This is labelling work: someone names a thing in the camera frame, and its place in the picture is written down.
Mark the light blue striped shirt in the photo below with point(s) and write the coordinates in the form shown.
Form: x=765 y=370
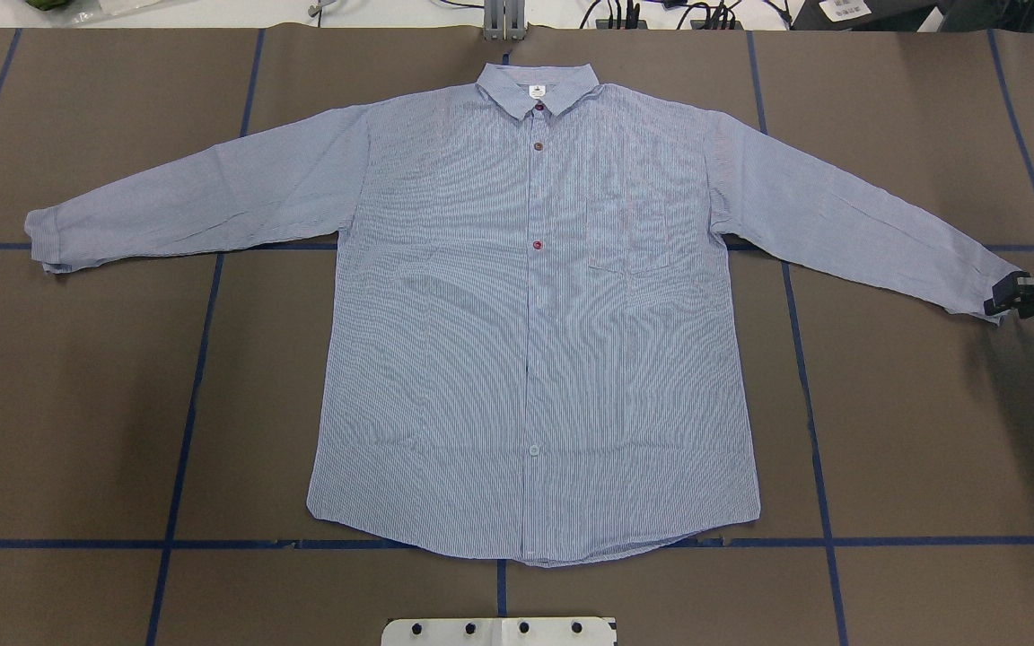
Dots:
x=533 y=352

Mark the green fabric pouch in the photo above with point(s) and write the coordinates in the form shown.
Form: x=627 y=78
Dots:
x=48 y=5

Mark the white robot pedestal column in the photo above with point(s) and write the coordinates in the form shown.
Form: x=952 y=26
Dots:
x=540 y=630

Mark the aluminium frame post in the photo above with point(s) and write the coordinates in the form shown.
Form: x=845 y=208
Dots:
x=504 y=20

